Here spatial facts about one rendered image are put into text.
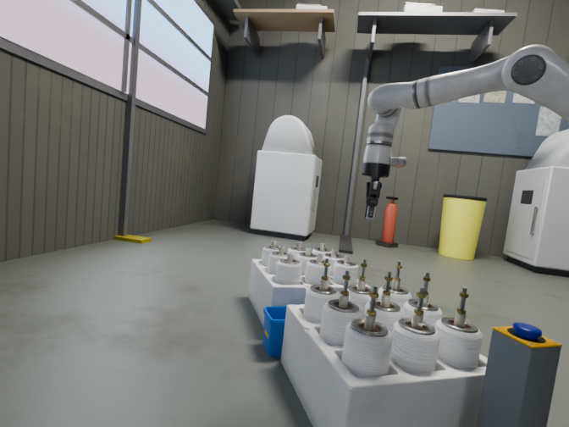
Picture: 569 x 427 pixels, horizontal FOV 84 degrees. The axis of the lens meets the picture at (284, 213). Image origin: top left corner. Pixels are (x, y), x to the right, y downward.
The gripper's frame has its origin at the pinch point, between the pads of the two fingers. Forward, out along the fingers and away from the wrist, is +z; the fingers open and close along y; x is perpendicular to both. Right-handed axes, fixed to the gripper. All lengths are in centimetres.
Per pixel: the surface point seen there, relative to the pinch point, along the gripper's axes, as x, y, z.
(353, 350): -1.5, 29.7, 25.6
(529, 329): 26.2, 33.1, 14.1
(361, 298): 0.6, 4.6, 23.0
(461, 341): 21.2, 19.4, 23.9
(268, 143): -94, -223, -47
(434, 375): 15.0, 26.2, 29.1
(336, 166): -27, -296, -36
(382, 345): 3.7, 30.0, 23.3
